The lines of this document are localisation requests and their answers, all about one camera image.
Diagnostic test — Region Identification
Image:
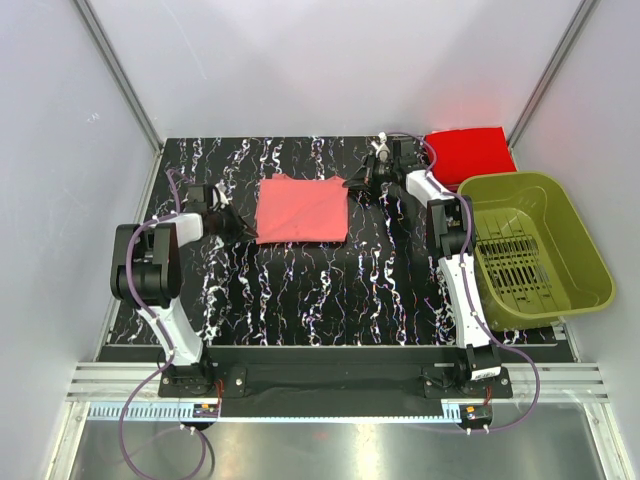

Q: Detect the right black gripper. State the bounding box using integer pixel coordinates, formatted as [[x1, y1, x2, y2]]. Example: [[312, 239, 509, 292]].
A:
[[343, 154, 398, 193]]

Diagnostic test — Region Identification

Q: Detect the pink t shirt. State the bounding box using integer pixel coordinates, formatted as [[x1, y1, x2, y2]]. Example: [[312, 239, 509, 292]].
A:
[[255, 174, 348, 244]]

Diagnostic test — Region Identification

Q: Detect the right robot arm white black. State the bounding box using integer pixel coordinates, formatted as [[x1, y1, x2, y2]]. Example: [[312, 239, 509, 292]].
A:
[[344, 132, 502, 399]]

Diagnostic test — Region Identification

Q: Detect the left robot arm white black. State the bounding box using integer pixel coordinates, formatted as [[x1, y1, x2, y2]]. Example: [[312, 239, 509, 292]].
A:
[[110, 184, 257, 397]]

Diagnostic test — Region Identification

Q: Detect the folded red t shirt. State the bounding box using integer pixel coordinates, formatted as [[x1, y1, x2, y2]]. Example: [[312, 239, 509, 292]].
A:
[[425, 127, 516, 187]]

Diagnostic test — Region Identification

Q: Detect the olive green plastic basket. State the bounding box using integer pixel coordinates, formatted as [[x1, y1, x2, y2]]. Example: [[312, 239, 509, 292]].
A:
[[458, 172, 616, 331]]

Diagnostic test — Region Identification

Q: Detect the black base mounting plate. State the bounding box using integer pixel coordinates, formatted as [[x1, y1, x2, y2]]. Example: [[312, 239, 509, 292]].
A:
[[159, 346, 513, 400]]

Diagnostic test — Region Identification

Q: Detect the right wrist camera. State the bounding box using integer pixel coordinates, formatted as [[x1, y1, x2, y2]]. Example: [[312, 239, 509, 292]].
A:
[[371, 132, 391, 163]]

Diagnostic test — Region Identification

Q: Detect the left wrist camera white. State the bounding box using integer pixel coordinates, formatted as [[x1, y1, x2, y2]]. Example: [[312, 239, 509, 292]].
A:
[[211, 185, 230, 210]]

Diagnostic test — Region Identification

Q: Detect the left aluminium frame post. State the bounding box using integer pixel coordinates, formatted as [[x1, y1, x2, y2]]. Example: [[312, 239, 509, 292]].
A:
[[71, 0, 164, 153]]

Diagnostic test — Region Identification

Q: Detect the aluminium frame post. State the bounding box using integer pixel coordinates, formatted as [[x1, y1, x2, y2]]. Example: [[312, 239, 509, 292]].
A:
[[507, 0, 600, 150], [71, 0, 164, 153]]

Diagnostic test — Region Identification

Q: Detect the aluminium rail profile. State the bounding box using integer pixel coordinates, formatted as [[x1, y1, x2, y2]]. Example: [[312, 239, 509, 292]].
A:
[[66, 362, 609, 403]]

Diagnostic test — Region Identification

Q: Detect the white slotted cable duct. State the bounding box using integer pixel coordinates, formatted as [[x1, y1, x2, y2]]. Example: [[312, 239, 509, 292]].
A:
[[87, 401, 462, 425]]

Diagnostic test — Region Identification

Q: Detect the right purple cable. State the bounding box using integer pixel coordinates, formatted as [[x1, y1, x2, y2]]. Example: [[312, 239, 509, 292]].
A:
[[384, 130, 541, 435]]

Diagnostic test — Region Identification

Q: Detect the right aluminium frame post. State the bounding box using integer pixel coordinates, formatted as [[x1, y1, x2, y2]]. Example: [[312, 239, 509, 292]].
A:
[[507, 0, 600, 150]]

